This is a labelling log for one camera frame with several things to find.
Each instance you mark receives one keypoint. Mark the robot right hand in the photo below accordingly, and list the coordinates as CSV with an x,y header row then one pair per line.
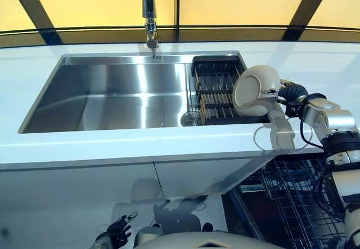
x,y
292,91

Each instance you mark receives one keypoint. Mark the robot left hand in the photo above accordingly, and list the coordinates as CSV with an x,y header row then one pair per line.
x,y
119,230

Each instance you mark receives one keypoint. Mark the white ceramic plate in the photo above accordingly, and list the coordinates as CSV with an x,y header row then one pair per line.
x,y
250,91

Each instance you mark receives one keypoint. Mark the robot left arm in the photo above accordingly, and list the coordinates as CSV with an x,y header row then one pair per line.
x,y
102,242

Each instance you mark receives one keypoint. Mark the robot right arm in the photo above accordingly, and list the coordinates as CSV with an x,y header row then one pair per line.
x,y
334,119

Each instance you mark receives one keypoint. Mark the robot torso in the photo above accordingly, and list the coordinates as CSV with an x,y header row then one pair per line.
x,y
182,240

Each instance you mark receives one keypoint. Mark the black sink drying rack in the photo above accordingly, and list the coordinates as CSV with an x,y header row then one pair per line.
x,y
216,91

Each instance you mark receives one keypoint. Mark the round metal sink strainer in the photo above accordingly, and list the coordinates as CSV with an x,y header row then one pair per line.
x,y
190,118

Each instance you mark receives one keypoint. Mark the stainless steel sink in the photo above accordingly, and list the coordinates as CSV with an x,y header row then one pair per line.
x,y
112,97

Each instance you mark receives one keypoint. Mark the chrome kitchen faucet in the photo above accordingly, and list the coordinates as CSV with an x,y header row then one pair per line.
x,y
149,4

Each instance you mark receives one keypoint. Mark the black window frame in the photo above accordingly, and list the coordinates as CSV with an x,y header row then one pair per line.
x,y
31,7

